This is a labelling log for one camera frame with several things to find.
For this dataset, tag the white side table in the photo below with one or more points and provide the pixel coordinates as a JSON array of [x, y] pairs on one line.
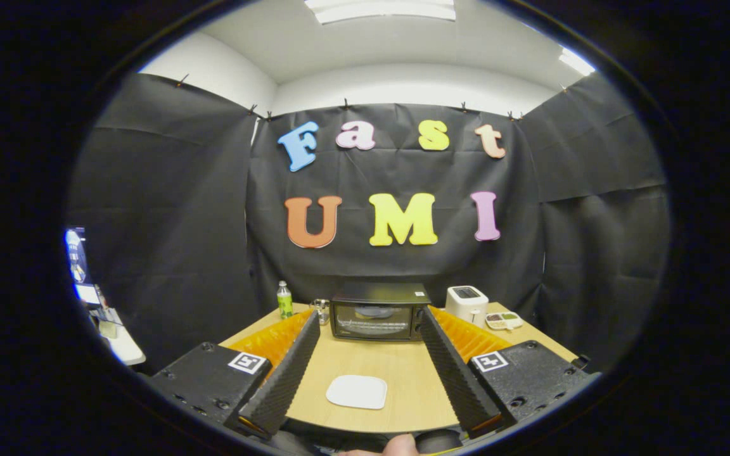
[[124, 348]]

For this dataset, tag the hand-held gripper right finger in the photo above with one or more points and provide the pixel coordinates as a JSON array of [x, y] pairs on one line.
[[450, 373]]

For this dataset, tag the small ceiling light panel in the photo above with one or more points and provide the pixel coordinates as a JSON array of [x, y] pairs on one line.
[[576, 62]]

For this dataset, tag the computer monitor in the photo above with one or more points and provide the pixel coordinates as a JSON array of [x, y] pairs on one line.
[[76, 254]]

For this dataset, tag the white pop-up toaster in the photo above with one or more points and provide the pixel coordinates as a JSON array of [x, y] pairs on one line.
[[466, 308]]

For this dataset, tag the long ceiling light panel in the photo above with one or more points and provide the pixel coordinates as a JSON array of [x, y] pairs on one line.
[[381, 9]]

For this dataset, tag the green label drink bottle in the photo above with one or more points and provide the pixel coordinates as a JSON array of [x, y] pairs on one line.
[[284, 306]]

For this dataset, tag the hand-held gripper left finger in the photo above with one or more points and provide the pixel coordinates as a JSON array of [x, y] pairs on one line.
[[289, 370]]

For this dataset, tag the white square plate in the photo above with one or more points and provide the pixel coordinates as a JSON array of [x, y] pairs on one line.
[[357, 391]]

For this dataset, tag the small clear glass jar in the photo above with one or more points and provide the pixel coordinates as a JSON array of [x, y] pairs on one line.
[[322, 311]]

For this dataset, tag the black toaster oven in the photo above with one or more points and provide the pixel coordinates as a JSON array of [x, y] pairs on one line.
[[381, 293]]

